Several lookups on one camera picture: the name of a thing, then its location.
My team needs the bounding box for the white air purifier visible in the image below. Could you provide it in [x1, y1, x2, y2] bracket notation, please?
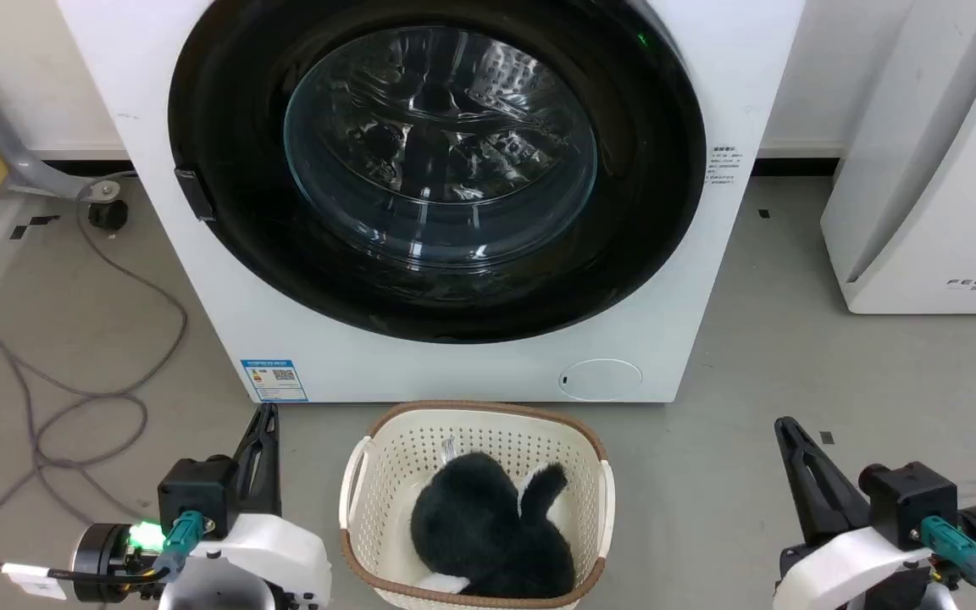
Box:
[820, 0, 976, 315]

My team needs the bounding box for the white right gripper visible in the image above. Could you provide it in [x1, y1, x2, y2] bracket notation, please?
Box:
[773, 417, 936, 610]

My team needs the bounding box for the white front-load washing machine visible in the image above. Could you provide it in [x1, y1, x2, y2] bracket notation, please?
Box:
[56, 0, 807, 404]

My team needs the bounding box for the small text sticker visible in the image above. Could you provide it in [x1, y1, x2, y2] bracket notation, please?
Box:
[708, 146, 744, 188]

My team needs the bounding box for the blue energy label sticker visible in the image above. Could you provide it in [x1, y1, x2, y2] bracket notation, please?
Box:
[241, 359, 309, 402]

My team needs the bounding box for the black caster wheel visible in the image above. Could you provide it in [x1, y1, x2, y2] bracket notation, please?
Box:
[87, 199, 129, 231]

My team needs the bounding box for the black door handle latch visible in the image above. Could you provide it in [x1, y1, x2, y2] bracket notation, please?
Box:
[175, 168, 218, 223]

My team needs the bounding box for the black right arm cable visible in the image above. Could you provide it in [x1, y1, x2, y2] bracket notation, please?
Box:
[920, 517, 976, 610]

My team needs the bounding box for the round white filter cover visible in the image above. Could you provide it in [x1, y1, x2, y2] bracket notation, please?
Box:
[557, 358, 643, 401]

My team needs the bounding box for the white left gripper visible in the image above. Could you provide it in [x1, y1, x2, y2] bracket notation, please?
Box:
[159, 403, 333, 610]

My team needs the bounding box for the grey floor cable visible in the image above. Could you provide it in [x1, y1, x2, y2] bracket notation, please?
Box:
[0, 174, 190, 585]

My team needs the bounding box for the black round washer door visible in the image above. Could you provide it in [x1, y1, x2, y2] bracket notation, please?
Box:
[168, 0, 707, 344]

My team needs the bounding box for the black fuzzy garment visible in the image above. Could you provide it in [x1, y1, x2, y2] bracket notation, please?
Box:
[410, 452, 578, 599]

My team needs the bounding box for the grey metal frame leg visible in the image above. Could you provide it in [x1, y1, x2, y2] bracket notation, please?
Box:
[0, 83, 137, 202]

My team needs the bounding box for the white cloth piece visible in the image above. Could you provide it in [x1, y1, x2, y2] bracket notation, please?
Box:
[419, 571, 472, 595]

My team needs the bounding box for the cream perforated laundry basket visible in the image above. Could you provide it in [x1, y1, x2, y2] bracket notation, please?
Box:
[338, 401, 616, 610]

